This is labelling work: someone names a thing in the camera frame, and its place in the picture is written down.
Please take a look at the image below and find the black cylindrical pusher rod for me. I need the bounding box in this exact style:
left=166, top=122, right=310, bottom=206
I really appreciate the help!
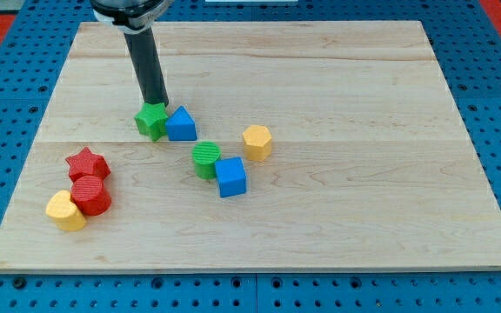
left=124, top=27, right=169, bottom=106

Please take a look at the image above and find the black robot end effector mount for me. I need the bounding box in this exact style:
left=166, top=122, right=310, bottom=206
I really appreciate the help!
left=90, top=0, right=173, bottom=34

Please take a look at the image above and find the blue triangle block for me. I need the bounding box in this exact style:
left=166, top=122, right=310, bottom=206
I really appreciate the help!
left=165, top=106, right=197, bottom=141

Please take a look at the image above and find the green star block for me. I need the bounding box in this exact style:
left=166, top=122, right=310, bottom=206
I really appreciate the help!
left=134, top=103, right=169, bottom=142

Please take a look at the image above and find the green cylinder block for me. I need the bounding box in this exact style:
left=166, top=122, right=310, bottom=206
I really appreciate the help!
left=191, top=142, right=221, bottom=180

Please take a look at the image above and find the red star block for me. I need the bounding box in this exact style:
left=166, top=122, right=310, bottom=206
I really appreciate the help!
left=65, top=147, right=111, bottom=182

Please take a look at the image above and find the yellow hexagon block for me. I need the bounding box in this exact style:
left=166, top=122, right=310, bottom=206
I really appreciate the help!
left=242, top=125, right=272, bottom=162

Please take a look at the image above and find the red cylinder block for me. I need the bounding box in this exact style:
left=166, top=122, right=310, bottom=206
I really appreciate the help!
left=71, top=176, right=111, bottom=216

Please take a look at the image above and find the blue cube block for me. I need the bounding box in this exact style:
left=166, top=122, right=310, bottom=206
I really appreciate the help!
left=215, top=156, right=247, bottom=198

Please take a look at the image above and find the light wooden board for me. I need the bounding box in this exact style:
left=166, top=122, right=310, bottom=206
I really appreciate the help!
left=0, top=21, right=501, bottom=275

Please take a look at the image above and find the yellow heart block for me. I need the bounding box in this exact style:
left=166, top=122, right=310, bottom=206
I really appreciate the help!
left=45, top=190, right=87, bottom=231

